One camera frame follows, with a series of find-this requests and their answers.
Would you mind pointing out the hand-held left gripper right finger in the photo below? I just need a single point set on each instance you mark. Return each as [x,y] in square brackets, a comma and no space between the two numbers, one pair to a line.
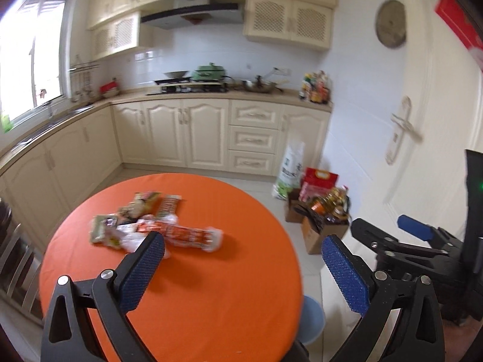
[345,275]

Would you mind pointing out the kitchen window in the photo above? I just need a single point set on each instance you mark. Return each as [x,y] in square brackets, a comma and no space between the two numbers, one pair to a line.
[30,56]

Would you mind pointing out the group of condiment bottles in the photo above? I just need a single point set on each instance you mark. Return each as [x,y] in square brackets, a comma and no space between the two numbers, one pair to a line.
[316,88]

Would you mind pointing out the red bowl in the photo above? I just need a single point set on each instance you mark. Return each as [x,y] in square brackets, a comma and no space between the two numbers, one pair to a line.
[110,89]

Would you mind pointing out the metal frame chair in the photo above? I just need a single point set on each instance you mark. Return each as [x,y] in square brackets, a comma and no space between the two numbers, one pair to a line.
[19,264]

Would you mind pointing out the hanging utensil rack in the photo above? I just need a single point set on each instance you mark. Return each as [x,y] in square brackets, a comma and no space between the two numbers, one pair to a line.
[83,79]

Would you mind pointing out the green pack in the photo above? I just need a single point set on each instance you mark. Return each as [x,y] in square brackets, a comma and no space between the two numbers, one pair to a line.
[5,122]

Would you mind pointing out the long red white sausage wrapper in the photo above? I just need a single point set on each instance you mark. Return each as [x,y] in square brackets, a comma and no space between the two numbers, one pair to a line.
[188,235]

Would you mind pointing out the green snack packet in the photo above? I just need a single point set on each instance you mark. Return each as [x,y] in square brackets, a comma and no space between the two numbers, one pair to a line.
[102,228]

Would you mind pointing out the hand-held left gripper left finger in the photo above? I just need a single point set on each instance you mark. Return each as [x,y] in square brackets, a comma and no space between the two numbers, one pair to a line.
[141,271]

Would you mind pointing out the clear crumpled plastic wrapper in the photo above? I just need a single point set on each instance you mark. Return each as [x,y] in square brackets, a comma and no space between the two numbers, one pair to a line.
[130,240]

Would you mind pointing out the large cardboard box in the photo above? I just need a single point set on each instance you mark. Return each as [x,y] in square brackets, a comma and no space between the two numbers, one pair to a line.
[313,235]

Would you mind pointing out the red gift box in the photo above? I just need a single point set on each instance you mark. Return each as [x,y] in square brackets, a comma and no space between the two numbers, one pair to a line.
[320,181]

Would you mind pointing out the black range hood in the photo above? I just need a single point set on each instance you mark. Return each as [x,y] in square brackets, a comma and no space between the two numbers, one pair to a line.
[192,13]

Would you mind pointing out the blue stool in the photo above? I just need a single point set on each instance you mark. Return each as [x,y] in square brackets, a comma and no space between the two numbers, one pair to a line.
[314,320]

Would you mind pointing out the beige kitchen countertop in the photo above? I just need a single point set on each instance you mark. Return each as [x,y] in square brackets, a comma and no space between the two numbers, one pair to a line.
[241,97]

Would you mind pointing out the round orange table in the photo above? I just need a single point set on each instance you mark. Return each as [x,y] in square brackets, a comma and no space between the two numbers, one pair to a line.
[226,290]

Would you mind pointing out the steel pan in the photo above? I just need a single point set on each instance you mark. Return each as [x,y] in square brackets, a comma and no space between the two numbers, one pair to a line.
[175,74]

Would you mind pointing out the steel faucet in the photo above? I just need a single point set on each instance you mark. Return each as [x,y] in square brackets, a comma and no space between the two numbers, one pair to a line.
[47,109]

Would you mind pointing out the round wooden wall board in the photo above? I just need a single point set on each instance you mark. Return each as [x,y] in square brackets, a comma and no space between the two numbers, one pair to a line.
[391,23]

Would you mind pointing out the black gas stove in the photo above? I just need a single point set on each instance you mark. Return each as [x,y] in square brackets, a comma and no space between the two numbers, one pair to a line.
[188,88]

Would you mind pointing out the green electric pot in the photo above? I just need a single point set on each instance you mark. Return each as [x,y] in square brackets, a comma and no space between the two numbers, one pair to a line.
[208,72]

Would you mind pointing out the white green rice bag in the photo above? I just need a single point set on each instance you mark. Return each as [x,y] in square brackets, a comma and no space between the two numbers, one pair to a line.
[288,173]

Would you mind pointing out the small cardboard box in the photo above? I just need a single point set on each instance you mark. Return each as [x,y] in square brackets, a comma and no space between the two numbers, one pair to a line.
[293,207]

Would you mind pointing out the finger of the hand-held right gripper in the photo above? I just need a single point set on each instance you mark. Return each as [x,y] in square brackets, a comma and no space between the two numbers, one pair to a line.
[415,227]
[368,230]

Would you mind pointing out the cream kitchen drawer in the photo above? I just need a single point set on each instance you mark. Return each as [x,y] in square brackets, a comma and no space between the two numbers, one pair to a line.
[256,112]
[252,162]
[253,138]

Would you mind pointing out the steel kitchen sink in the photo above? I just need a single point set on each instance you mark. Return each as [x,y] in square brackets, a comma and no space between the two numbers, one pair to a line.
[71,114]

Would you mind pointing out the cream lattice door cabinet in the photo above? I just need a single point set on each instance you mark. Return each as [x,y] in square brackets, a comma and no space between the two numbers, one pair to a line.
[117,36]
[288,20]

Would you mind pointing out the steel wok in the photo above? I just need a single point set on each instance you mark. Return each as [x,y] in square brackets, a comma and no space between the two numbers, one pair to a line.
[260,86]

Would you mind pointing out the red wall poster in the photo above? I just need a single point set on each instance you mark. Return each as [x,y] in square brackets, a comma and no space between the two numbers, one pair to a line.
[458,19]

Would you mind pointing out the cream lower kitchen cabinets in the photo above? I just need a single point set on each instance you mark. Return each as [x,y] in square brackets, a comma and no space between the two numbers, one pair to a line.
[166,132]

